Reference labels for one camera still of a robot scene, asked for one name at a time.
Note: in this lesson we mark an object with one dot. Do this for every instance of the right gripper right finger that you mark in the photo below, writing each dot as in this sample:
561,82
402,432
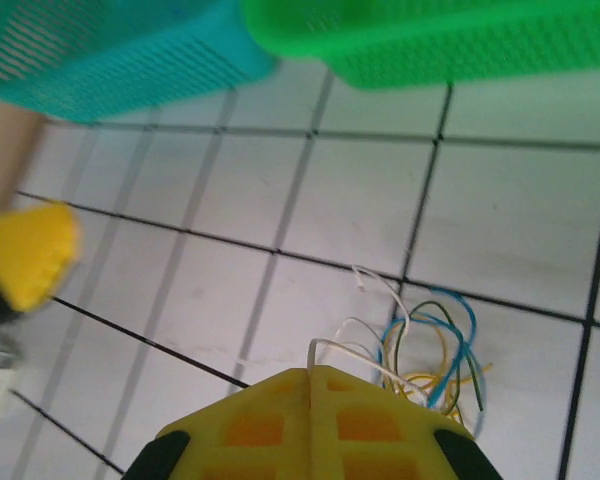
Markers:
380,430

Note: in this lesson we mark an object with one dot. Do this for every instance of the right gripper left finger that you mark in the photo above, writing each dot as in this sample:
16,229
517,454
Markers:
240,430

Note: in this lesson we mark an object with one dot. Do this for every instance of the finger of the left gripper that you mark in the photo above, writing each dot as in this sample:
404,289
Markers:
30,255

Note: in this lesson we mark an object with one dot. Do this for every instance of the teal plastic basket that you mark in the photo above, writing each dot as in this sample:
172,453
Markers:
130,60

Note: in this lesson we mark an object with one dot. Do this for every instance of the green plastic basket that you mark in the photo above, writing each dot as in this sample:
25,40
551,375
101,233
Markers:
430,40

